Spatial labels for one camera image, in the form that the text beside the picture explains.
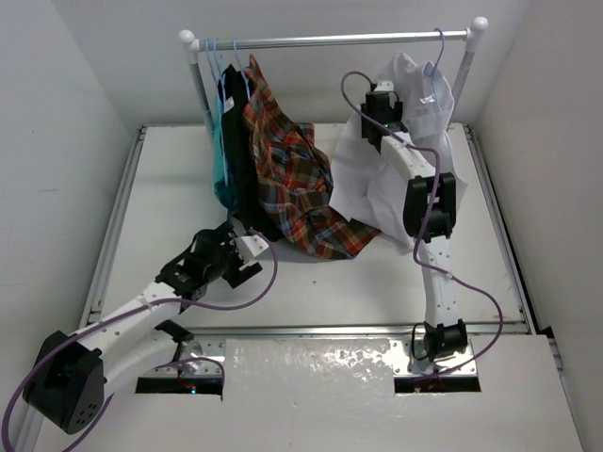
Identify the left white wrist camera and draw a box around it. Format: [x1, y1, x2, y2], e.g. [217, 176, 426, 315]
[234, 234, 269, 262]

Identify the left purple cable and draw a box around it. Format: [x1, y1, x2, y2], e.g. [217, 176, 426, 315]
[0, 229, 279, 452]

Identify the plaid shirt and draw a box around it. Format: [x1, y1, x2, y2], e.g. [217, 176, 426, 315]
[242, 56, 380, 260]

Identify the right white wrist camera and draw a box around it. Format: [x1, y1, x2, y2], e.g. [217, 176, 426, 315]
[371, 80, 395, 93]

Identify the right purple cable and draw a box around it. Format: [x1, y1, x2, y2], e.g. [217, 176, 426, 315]
[339, 70, 504, 380]

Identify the blue hanger with teal garment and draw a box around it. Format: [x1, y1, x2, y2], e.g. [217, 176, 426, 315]
[204, 38, 219, 85]

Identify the clothes rack metal white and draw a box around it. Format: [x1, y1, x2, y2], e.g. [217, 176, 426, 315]
[178, 17, 489, 137]

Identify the blue hanger with black garment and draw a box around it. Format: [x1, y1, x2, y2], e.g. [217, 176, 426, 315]
[212, 38, 224, 89]

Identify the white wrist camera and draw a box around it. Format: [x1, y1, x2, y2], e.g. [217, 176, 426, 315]
[371, 80, 395, 93]
[234, 234, 269, 262]

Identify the black garment on hanger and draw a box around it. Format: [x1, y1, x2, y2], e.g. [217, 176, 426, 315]
[220, 65, 283, 242]

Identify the white shirt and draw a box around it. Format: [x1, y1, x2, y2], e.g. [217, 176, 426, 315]
[329, 52, 467, 249]

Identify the teal garment on hanger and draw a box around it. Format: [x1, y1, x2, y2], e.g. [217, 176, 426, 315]
[213, 95, 236, 212]

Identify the purple cable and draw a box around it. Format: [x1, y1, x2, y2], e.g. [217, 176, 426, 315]
[339, 70, 504, 380]
[0, 229, 279, 452]

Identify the metal mounting rail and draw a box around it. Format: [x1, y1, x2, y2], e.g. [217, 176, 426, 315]
[87, 322, 533, 380]

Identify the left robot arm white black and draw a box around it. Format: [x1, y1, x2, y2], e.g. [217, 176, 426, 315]
[17, 221, 270, 434]

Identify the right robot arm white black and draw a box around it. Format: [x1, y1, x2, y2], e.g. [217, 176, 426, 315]
[361, 82, 468, 363]

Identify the blue wire hanger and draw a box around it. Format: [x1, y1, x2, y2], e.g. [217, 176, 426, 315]
[429, 27, 446, 79]

